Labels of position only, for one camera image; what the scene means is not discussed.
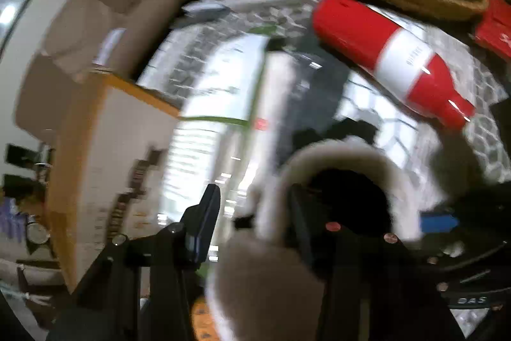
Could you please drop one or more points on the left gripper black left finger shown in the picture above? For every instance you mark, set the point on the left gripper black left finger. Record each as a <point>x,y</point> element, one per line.
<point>200,221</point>

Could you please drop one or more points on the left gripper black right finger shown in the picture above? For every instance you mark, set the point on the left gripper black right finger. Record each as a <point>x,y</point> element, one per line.
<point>304,223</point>

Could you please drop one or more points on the clear green-edged plastic bag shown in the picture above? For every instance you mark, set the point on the clear green-edged plastic bag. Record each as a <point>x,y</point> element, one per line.
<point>215,137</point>

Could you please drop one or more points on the red white bottle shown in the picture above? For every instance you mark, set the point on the red white bottle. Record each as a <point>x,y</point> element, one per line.
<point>405,66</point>

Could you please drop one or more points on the brown cardboard box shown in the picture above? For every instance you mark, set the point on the brown cardboard box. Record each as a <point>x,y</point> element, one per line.
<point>108,170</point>

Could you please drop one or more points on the grey patterned table mat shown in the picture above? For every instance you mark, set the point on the grey patterned table mat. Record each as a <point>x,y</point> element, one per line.
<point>312,93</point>

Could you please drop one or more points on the brown fabric sofa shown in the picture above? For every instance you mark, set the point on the brown fabric sofa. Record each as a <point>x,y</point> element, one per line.
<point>62,40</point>

